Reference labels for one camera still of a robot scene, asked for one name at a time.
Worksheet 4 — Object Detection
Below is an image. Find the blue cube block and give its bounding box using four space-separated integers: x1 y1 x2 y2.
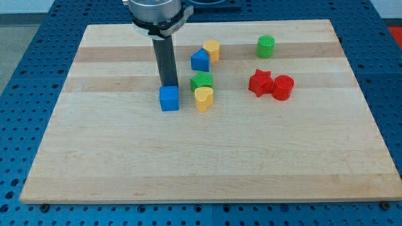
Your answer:
159 86 180 111

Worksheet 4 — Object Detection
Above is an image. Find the red cylinder block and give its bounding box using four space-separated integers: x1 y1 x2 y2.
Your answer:
271 75 295 100

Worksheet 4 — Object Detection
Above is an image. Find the green cylinder block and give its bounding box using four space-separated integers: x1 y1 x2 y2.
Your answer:
256 35 275 58

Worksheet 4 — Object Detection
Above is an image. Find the blue triangle block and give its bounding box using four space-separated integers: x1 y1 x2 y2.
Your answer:
190 48 210 72

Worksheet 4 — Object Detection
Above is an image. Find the yellow hexagon block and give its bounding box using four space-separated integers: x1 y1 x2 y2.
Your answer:
203 40 220 63

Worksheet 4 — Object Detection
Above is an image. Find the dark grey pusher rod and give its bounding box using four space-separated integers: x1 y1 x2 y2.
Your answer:
153 36 178 86

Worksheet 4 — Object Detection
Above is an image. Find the yellow heart block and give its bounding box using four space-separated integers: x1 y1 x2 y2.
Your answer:
194 87 214 112

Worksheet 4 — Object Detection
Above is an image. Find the green star block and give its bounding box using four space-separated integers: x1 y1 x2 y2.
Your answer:
190 72 214 92

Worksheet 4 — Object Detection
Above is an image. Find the wooden board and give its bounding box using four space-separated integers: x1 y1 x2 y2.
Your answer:
20 19 401 204

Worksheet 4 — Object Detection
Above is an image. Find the red star block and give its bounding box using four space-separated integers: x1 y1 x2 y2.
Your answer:
248 69 274 97

